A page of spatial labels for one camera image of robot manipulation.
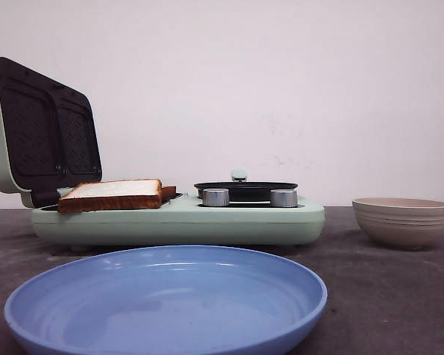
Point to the bread slice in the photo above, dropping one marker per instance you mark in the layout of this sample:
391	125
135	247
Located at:
112	195
168	192

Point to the green breakfast maker lid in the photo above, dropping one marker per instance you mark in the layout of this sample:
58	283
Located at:
47	136

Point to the beige ribbed bowl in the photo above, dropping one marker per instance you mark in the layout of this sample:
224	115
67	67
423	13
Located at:
401	222

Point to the green breakfast maker base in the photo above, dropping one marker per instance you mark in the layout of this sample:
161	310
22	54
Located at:
183	220

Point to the left silver control knob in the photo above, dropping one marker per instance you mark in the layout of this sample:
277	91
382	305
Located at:
215	197

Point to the silver control knob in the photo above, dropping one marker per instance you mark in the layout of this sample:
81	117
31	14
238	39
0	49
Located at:
215	197
283	198

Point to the black round frying pan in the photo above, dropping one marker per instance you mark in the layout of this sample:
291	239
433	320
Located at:
241	190

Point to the right silver control knob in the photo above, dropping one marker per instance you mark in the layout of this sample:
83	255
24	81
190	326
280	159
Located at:
283	198

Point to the blue plate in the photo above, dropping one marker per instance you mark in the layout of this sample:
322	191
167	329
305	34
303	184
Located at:
168	300

